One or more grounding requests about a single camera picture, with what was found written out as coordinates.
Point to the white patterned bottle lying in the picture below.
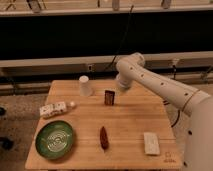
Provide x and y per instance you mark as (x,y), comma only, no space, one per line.
(57,108)

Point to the pale yellow gripper tip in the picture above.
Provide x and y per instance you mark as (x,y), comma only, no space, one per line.
(120,87)

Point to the wooden table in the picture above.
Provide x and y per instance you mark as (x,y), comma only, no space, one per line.
(134,113)

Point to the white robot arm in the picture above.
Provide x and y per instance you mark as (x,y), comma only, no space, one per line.
(197,104)

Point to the brown standing eraser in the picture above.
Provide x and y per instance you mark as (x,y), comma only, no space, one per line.
(109,97)

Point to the green round plate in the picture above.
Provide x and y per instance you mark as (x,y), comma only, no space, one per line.
(54,140)

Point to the reddish brown oblong object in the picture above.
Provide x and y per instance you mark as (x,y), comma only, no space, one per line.
(104,138)

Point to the white upside-down paper cup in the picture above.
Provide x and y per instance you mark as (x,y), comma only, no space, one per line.
(85,88)

